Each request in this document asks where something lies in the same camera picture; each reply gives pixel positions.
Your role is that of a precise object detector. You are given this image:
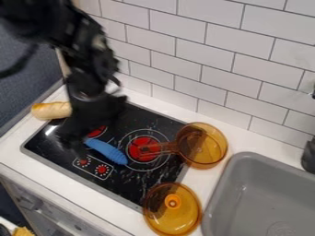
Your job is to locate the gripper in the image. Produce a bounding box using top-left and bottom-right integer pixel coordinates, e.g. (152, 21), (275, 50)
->
(55, 72), (130, 155)

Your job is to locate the toy breadstick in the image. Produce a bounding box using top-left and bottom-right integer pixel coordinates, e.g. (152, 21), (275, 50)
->
(30, 101), (75, 122)

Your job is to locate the toy stove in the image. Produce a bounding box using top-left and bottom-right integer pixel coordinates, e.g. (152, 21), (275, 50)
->
(19, 100), (195, 214)

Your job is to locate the blue ridged toy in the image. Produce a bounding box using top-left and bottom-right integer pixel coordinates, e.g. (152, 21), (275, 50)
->
(82, 137), (130, 166)

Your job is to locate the orange transparent pot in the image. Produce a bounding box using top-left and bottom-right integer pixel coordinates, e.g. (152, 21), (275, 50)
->
(134, 122), (229, 171)

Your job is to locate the orange transparent lid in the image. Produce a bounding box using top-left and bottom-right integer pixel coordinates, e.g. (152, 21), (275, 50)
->
(141, 182), (204, 236)

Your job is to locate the yellow toy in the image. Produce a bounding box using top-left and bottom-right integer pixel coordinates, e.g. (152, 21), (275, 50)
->
(11, 226), (38, 236)

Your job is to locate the toy sink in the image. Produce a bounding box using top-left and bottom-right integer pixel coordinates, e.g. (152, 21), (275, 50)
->
(199, 151), (315, 236)

